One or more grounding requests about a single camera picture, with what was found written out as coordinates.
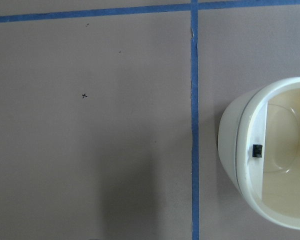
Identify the cream plastic bin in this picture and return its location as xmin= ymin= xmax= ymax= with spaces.
xmin=217 ymin=77 xmax=300 ymax=230

